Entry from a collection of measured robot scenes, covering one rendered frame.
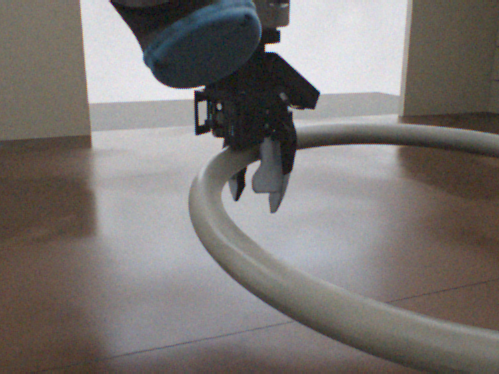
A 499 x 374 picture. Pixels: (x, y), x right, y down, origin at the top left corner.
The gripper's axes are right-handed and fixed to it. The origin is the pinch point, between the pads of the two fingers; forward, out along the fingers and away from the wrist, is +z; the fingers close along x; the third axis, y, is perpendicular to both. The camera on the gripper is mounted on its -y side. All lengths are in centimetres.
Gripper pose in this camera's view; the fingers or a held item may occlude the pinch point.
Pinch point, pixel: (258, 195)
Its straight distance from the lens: 62.7
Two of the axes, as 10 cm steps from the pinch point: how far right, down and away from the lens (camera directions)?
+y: -6.4, 2.8, -7.1
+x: 7.6, 2.4, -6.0
